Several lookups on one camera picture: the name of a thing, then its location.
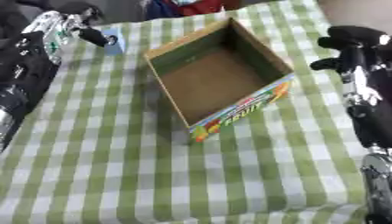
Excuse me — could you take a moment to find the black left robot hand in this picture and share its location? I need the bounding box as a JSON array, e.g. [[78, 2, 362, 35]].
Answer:
[[56, 1, 120, 48]]

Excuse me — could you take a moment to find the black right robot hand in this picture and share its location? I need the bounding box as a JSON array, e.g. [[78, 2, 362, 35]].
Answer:
[[309, 25, 392, 74]]

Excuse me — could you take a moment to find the cardboard box with green inside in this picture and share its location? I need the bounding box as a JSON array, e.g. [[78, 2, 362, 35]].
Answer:
[[142, 17, 298, 144]]

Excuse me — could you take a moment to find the blue block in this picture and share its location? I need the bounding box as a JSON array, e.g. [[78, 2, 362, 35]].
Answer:
[[99, 27, 128, 56]]

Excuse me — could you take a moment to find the red and blue bag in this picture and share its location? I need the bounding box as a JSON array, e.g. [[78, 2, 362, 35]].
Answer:
[[143, 0, 242, 19]]

